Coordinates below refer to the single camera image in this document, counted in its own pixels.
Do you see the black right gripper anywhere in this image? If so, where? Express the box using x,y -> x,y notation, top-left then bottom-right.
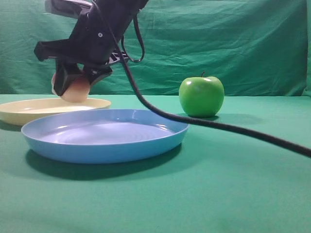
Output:
34,0 -> 147,97

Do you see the pale yellow plastic plate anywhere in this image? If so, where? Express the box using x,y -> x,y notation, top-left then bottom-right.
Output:
0,98 -> 112,126

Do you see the yellow pink toy bread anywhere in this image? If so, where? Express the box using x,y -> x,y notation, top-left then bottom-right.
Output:
60,71 -> 90,103

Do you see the blue plastic plate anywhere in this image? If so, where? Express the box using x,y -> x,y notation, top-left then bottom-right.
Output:
21,109 -> 189,164

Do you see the green backdrop cloth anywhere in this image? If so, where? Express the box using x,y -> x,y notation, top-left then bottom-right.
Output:
0,0 -> 311,96

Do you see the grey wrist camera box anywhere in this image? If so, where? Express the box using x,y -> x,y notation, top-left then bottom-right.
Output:
44,0 -> 92,19

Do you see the thin black cable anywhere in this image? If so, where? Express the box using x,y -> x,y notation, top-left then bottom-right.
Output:
120,9 -> 146,63

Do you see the green apple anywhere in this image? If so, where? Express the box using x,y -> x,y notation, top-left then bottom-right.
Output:
179,73 -> 225,118

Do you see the thick black cable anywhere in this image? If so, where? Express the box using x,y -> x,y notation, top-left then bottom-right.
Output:
92,0 -> 311,157

